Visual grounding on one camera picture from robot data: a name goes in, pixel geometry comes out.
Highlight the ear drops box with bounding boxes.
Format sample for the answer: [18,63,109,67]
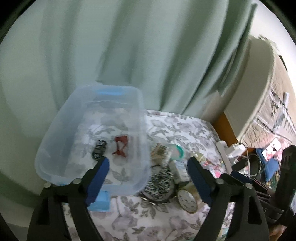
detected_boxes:
[169,160,190,184]

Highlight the teal ring pack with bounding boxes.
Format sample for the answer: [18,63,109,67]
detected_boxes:
[168,144,184,161]

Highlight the red hair clip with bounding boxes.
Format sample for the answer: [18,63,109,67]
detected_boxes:
[112,135,128,158]

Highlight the cotton swab bag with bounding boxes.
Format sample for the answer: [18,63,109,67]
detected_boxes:
[151,143,170,167]

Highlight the pink patterned items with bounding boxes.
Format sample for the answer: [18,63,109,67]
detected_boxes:
[196,155,222,178]

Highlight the clear packing tape roll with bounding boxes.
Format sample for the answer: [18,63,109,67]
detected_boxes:
[177,182,200,214]

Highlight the white charger plug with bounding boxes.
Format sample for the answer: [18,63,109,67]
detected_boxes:
[226,143,246,158]

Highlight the white power strip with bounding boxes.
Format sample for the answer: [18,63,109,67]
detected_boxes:
[216,141,232,174]

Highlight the beige quilted cover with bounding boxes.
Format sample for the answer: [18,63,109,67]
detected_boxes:
[242,39,295,148]

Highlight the floral blanket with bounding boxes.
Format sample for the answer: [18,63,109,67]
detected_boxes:
[90,110,226,240]

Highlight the leopard print scrunchie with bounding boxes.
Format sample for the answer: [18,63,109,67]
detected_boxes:
[141,165,175,203]

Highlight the clear plastic storage bin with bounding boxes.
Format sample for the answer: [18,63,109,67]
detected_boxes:
[33,83,151,196]

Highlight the green curtain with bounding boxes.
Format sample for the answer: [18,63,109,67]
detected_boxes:
[0,0,258,202]

